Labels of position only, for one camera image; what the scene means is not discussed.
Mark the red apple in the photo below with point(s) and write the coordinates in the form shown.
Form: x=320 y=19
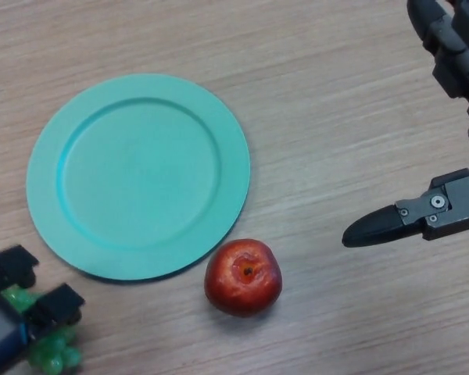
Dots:
x=244 y=281

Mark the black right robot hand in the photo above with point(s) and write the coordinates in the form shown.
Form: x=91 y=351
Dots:
x=457 y=211

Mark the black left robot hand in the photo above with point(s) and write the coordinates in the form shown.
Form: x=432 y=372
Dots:
x=0 y=336

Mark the green grapes bunch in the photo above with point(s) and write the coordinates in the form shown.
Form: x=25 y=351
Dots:
x=51 y=351

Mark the teal round plate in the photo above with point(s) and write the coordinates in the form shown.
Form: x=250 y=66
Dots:
x=140 y=176

